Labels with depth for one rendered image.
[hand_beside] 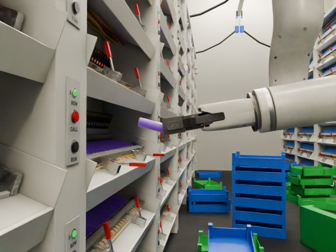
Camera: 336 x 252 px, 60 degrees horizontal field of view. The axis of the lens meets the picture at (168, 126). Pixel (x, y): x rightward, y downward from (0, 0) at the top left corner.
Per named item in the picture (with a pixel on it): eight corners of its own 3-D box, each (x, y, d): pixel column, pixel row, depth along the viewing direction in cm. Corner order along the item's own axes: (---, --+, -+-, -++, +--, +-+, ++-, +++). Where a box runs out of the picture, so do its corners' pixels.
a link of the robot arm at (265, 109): (261, 91, 60) (246, 93, 60) (269, 84, 51) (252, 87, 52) (268, 131, 60) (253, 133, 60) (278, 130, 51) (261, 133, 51)
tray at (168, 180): (174, 187, 175) (182, 166, 175) (156, 217, 115) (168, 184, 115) (143, 175, 178) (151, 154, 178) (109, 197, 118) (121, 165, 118)
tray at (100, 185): (151, 169, 106) (160, 145, 106) (76, 219, 46) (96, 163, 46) (102, 149, 109) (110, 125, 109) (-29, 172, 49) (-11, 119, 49)
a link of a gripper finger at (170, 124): (195, 113, 56) (162, 119, 57) (194, 112, 53) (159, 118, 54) (198, 129, 56) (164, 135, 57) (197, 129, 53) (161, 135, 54)
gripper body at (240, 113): (251, 95, 61) (197, 104, 62) (259, 87, 51) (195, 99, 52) (257, 130, 60) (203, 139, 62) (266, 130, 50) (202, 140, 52)
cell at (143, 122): (137, 123, 57) (168, 131, 57) (140, 115, 58) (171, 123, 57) (138, 127, 59) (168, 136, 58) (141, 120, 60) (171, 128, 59)
